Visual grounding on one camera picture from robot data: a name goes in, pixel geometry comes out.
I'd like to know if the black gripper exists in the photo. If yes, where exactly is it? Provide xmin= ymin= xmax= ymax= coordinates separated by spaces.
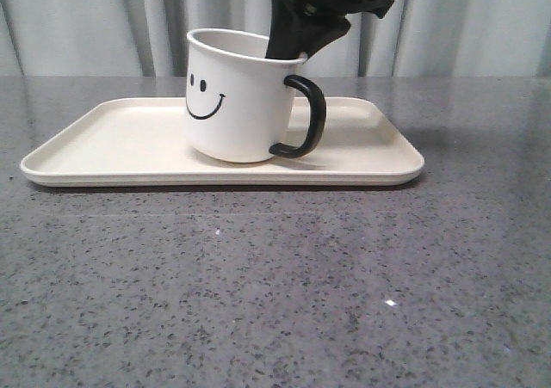
xmin=265 ymin=0 xmax=394 ymax=59

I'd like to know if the white smiley mug black handle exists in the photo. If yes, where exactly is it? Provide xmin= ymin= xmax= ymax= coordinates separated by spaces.
xmin=183 ymin=28 xmax=326 ymax=163

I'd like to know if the cream rectangular tray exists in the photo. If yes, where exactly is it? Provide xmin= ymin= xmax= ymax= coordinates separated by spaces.
xmin=20 ymin=97 xmax=424 ymax=187

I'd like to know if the grey-white curtain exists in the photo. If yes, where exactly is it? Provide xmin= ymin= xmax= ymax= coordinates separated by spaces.
xmin=1 ymin=0 xmax=550 ymax=77

